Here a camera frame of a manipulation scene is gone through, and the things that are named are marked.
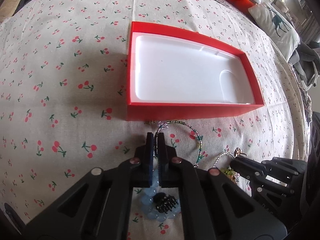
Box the cherry print bed sheet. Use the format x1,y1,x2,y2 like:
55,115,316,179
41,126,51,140
0,0,312,240

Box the deer print white pillow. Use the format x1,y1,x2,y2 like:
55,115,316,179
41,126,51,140
248,2,300,61

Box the multicolour seed bead bracelet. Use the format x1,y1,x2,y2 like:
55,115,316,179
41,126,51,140
153,120,203,169

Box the red jewelry box white insert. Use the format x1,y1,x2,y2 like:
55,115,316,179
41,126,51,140
127,22,264,121

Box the grey office chair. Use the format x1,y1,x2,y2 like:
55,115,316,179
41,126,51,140
289,41,319,90

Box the light blue bead bracelet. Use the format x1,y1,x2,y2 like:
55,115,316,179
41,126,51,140
139,154,182,222

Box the green bead bracelet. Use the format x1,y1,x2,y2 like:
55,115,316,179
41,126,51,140
221,167,235,178

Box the black hair claw clip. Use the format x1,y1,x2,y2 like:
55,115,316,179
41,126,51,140
153,192,178,214

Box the clear crystal bead bracelet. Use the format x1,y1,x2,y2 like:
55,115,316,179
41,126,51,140
213,152,237,169

